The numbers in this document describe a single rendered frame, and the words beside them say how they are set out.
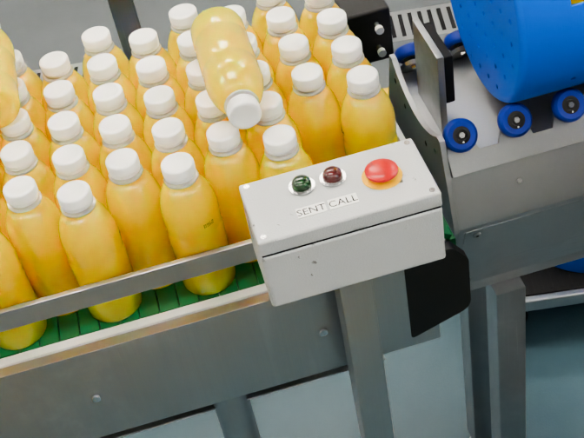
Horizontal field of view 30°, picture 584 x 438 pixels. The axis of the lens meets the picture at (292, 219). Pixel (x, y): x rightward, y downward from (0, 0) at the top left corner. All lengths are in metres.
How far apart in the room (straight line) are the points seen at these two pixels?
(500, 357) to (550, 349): 0.64
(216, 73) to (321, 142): 0.18
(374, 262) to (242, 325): 0.25
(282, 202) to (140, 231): 0.23
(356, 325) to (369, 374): 0.10
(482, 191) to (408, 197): 0.34
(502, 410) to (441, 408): 0.44
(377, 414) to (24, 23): 2.63
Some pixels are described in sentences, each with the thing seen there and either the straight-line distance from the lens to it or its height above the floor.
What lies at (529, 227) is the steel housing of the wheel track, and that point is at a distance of 1.57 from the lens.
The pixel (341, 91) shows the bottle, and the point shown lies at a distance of 1.40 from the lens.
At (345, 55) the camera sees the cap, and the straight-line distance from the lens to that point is 1.38.
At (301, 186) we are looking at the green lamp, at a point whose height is 1.11.
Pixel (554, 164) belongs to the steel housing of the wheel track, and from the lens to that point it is 1.50.
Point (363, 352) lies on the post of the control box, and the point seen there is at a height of 0.85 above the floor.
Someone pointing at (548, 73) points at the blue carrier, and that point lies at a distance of 1.38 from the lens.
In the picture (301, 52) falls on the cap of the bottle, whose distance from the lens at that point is 1.40.
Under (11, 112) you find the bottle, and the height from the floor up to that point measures 1.11.
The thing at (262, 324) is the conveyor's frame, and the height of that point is 0.86.
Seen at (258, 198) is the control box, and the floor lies 1.10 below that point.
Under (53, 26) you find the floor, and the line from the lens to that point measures 3.76.
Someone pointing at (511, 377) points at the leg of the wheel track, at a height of 0.42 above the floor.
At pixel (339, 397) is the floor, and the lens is 2.37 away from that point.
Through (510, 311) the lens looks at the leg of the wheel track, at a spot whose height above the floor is 0.58.
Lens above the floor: 1.87
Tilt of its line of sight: 43 degrees down
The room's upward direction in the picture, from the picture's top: 12 degrees counter-clockwise
